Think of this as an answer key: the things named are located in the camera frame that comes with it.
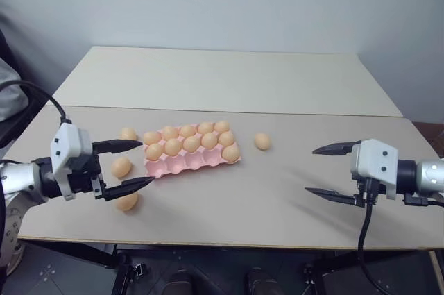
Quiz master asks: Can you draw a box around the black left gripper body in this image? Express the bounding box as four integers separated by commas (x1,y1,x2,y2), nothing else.
67,151,107,201

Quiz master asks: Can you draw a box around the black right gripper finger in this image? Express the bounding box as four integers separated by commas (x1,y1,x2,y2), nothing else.
304,186,358,206
311,140,362,158

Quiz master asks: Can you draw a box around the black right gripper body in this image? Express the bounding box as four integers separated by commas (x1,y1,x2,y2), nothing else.
352,175,386,208

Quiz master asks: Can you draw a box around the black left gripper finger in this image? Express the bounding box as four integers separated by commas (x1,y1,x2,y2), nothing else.
91,139,144,155
104,176,155,203

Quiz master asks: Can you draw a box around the pink egg tray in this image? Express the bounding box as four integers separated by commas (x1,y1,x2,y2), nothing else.
142,124,242,180

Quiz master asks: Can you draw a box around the black metal clamp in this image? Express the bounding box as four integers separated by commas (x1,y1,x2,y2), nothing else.
126,262,148,279

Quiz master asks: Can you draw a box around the silver robot body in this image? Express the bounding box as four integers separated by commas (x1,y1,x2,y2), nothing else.
0,193,28,277

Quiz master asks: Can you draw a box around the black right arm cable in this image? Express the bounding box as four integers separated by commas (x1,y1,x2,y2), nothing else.
357,176,396,295

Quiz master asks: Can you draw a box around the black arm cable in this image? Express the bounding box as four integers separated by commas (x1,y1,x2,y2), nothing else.
357,176,396,295
0,81,73,126

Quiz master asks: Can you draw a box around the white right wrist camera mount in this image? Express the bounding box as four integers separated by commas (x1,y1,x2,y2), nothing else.
349,138,400,201

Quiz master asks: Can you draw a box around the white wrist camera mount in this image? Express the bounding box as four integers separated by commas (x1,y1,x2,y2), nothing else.
50,122,94,201
349,138,400,201

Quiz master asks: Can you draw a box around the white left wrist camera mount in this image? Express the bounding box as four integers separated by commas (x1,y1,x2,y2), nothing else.
50,122,94,201

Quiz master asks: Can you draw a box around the black table frame strut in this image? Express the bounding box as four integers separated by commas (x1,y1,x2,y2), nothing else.
19,238,118,269

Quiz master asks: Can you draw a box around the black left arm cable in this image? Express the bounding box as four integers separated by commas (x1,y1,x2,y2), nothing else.
0,81,73,126

